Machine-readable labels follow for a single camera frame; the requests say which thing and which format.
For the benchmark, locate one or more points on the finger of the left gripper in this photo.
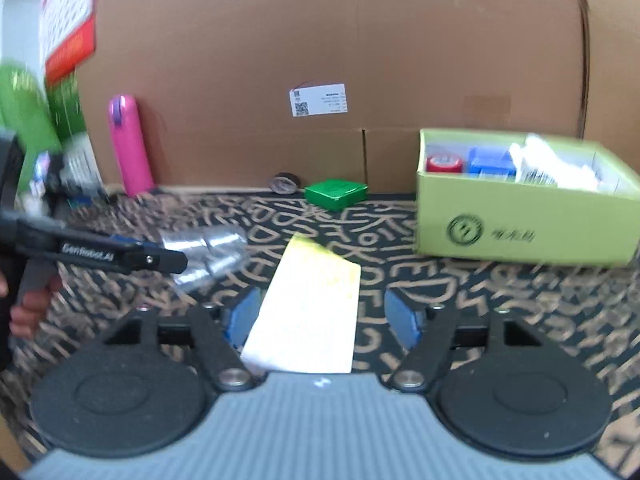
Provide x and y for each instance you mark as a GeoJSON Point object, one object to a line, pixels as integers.
{"type": "Point", "coordinates": [118, 254]}

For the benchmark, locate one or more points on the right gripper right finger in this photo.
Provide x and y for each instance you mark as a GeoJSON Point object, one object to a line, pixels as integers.
{"type": "Point", "coordinates": [411, 321]}

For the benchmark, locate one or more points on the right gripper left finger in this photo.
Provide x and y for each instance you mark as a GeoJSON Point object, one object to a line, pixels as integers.
{"type": "Point", "coordinates": [235, 318]}

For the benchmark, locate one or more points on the clear plastic cup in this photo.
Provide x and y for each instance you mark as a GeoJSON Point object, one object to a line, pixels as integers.
{"type": "Point", "coordinates": [212, 252]}

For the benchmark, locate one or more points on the white yellow carton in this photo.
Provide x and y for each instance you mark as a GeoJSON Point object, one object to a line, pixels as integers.
{"type": "Point", "coordinates": [308, 318]}

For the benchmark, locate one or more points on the red tape roll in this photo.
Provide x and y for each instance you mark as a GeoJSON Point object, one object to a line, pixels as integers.
{"type": "Point", "coordinates": [445, 164]}

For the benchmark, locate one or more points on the blue cube box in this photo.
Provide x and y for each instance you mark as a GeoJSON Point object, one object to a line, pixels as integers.
{"type": "Point", "coordinates": [491, 162]}

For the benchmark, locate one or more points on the person's left hand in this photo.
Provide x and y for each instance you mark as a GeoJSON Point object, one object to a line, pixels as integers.
{"type": "Point", "coordinates": [23, 319]}

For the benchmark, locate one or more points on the pink thermos bottle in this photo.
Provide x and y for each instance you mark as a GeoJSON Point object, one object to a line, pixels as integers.
{"type": "Point", "coordinates": [129, 147]}

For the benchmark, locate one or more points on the green packaging bag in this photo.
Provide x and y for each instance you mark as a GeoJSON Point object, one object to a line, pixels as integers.
{"type": "Point", "coordinates": [42, 119]}

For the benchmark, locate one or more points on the black tape roll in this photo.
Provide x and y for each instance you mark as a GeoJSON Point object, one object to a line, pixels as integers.
{"type": "Point", "coordinates": [285, 183]}

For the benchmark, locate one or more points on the lime green storage box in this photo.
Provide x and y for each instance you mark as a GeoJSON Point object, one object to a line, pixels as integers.
{"type": "Point", "coordinates": [490, 218]}

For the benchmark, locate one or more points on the black letter-patterned mat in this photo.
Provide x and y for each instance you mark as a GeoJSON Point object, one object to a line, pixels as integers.
{"type": "Point", "coordinates": [593, 313]}

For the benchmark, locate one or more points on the white shipping label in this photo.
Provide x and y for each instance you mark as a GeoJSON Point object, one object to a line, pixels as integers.
{"type": "Point", "coordinates": [329, 99]}

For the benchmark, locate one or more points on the red white calendar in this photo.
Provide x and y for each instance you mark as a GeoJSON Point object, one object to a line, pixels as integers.
{"type": "Point", "coordinates": [67, 36]}

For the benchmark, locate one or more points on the large cardboard box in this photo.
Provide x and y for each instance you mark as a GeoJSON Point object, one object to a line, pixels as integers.
{"type": "Point", "coordinates": [212, 79]}

